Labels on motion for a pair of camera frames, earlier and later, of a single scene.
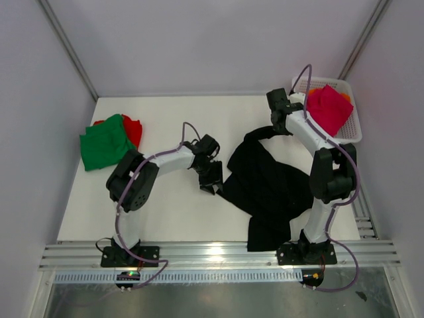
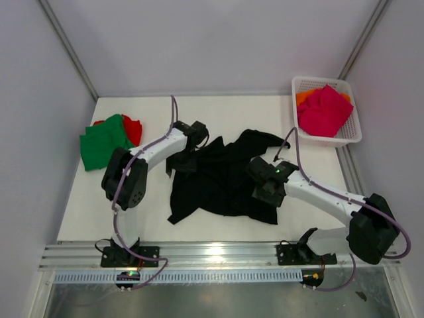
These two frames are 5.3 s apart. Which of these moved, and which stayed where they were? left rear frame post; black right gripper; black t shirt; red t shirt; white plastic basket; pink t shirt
Moved: black t shirt; black right gripper
Stayed: pink t shirt; white plastic basket; red t shirt; left rear frame post
